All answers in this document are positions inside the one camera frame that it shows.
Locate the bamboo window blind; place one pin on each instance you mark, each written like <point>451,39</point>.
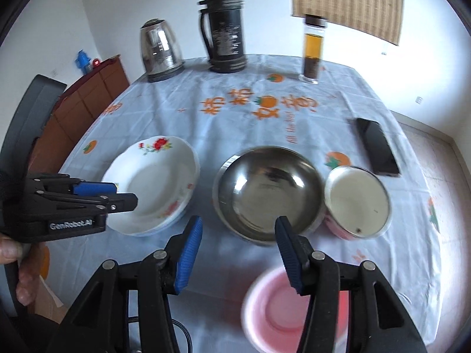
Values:
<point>346,0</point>

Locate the stainless steel bowl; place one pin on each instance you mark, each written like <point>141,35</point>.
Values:
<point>265,191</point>

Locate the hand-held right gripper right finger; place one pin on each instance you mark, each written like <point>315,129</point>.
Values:
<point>290,257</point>

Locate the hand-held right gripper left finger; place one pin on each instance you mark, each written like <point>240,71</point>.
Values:
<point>189,253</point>

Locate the white enamel bowl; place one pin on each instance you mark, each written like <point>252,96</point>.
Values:
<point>355,200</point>

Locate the worn black thermos flask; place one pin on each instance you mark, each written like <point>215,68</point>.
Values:
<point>226,33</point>

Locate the person's left hand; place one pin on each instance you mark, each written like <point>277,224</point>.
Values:
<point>29,272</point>

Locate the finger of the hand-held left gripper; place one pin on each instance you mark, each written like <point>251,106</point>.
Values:
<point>94,188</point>
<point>121,202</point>

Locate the stainless steel electric kettle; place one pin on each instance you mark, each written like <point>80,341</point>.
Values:
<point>160,49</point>

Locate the black smartphone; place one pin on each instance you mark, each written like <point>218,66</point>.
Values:
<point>377,147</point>

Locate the glass tea bottle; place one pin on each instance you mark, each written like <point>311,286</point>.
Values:
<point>312,55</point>

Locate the pink plastic bowl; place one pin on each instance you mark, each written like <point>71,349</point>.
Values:
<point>272,312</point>

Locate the white plate with red flowers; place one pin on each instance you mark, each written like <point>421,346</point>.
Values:
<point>147,184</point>

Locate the brown wooden cabinet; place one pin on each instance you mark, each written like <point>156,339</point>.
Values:
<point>84,99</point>

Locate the blue thermos jug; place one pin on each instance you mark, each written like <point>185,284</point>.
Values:
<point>82,60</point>

